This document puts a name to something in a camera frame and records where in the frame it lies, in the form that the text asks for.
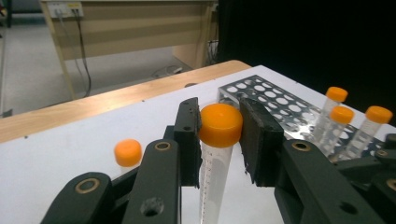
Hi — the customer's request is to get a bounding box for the light wooden desk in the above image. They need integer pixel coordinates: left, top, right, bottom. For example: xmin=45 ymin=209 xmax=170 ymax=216
xmin=38 ymin=0 xmax=219 ymax=101

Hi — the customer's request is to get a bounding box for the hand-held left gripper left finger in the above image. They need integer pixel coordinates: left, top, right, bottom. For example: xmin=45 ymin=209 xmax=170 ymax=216
xmin=173 ymin=96 xmax=204 ymax=189

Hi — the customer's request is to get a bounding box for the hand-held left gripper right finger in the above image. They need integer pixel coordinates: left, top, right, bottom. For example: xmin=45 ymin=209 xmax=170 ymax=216
xmin=238 ymin=97 xmax=286 ymax=188

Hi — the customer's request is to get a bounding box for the metal tube rack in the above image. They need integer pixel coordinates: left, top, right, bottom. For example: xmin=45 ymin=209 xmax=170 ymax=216
xmin=218 ymin=74 xmax=396 ymax=163

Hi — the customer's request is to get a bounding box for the white coiled cable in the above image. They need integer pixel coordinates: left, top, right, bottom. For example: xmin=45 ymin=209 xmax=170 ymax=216
xmin=151 ymin=64 xmax=185 ymax=79

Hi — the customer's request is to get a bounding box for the white socket box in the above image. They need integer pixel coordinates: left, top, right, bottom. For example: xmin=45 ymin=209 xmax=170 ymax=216
xmin=46 ymin=1 xmax=84 ymax=19

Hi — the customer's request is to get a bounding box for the orange cap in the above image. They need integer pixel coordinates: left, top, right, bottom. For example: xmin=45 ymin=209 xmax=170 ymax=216
xmin=113 ymin=138 xmax=144 ymax=175

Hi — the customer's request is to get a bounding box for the orange-capped clear tube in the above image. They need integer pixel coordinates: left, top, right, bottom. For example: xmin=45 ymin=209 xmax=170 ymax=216
xmin=197 ymin=103 xmax=245 ymax=224
xmin=320 ymin=105 xmax=356 ymax=157
xmin=312 ymin=86 xmax=349 ymax=144
xmin=340 ymin=105 xmax=394 ymax=161

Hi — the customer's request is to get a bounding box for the black curtain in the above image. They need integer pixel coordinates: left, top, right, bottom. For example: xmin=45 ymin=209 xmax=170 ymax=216
xmin=217 ymin=0 xmax=396 ymax=127

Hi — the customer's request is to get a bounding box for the wooden table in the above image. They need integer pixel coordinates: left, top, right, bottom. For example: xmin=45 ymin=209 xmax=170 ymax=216
xmin=0 ymin=59 xmax=252 ymax=145

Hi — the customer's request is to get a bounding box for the black hanging cable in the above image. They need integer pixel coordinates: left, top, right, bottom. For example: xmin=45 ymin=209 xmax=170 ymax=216
xmin=73 ymin=10 xmax=92 ymax=98

